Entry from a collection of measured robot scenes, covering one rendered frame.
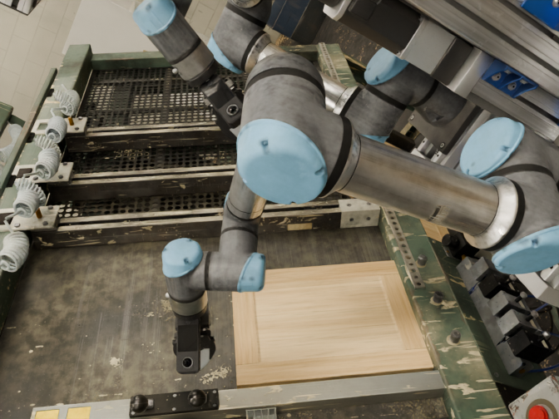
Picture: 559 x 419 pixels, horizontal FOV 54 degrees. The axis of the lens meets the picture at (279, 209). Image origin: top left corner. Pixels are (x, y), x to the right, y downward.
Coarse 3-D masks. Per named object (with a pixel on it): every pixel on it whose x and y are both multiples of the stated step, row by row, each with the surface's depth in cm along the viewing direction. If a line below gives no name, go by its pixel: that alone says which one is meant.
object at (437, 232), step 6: (390, 144) 284; (426, 222) 237; (426, 228) 232; (432, 228) 235; (438, 228) 239; (444, 228) 242; (432, 234) 231; (438, 234) 234; (444, 234) 237; (438, 240) 230
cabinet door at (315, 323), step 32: (288, 288) 155; (320, 288) 155; (352, 288) 155; (384, 288) 155; (256, 320) 146; (288, 320) 146; (320, 320) 146; (352, 320) 146; (384, 320) 146; (416, 320) 146; (256, 352) 138; (288, 352) 138; (320, 352) 138; (352, 352) 138; (384, 352) 138; (416, 352) 138; (256, 384) 132
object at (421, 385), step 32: (288, 384) 129; (320, 384) 129; (352, 384) 129; (384, 384) 129; (416, 384) 129; (32, 416) 123; (64, 416) 123; (96, 416) 123; (128, 416) 123; (160, 416) 123; (192, 416) 124; (224, 416) 126
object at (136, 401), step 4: (136, 396) 113; (140, 396) 113; (144, 396) 114; (132, 400) 113; (136, 400) 113; (140, 400) 113; (144, 400) 113; (148, 400) 123; (152, 400) 124; (132, 404) 112; (136, 404) 112; (140, 404) 112; (144, 404) 113; (148, 404) 122; (152, 404) 123; (132, 408) 112; (136, 408) 112; (140, 408) 112; (144, 408) 113; (148, 408) 123; (136, 412) 113; (140, 412) 113
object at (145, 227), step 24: (48, 216) 164; (96, 216) 170; (120, 216) 170; (144, 216) 170; (168, 216) 171; (192, 216) 171; (216, 216) 170; (264, 216) 170; (288, 216) 171; (312, 216) 172; (336, 216) 173; (360, 216) 174; (48, 240) 167; (72, 240) 168; (96, 240) 169; (120, 240) 170; (144, 240) 171
